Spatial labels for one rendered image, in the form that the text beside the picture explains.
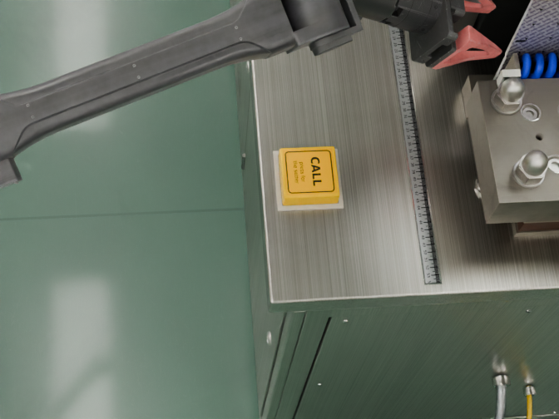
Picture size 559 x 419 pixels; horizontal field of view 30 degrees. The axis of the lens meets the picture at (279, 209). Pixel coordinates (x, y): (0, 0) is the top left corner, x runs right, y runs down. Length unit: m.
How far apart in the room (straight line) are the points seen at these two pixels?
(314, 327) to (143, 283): 0.90
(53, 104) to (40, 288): 1.25
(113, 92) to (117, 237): 1.25
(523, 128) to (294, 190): 0.28
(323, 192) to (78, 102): 0.39
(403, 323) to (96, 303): 0.96
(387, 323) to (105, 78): 0.55
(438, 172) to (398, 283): 0.16
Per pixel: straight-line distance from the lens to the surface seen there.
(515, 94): 1.22
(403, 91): 1.39
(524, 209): 1.23
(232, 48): 1.03
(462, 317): 1.40
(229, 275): 2.21
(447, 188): 1.34
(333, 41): 1.06
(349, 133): 1.35
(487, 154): 1.23
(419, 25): 1.14
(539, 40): 1.29
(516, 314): 1.42
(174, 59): 1.02
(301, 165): 1.29
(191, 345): 2.17
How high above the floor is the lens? 2.08
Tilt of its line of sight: 66 degrees down
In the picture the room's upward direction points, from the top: 10 degrees clockwise
